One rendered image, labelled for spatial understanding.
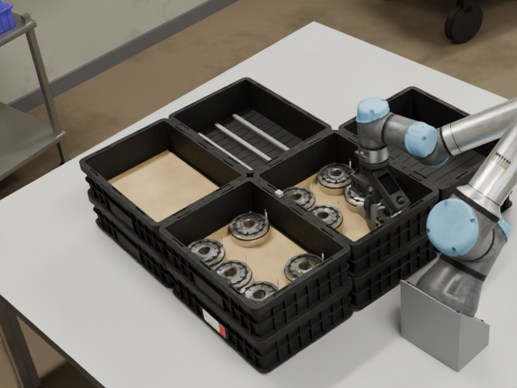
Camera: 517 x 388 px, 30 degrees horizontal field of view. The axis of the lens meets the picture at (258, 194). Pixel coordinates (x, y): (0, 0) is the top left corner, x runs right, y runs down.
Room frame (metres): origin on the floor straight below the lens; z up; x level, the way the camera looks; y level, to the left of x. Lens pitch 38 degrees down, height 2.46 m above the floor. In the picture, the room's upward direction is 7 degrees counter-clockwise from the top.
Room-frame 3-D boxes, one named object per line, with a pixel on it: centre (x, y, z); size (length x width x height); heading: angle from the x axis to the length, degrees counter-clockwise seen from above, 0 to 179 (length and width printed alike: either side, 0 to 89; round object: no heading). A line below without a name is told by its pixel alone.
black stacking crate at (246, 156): (2.27, 0.00, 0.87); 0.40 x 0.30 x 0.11; 34
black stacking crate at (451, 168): (2.11, -0.47, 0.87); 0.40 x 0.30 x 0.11; 34
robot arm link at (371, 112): (1.87, -0.29, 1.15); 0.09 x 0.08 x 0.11; 47
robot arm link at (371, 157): (1.87, -0.29, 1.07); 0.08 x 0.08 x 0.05
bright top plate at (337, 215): (1.90, -0.16, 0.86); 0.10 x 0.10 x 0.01
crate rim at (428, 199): (1.94, -0.22, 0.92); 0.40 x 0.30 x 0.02; 34
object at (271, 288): (1.64, 0.03, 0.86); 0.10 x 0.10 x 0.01
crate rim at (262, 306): (1.77, 0.03, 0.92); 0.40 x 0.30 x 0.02; 34
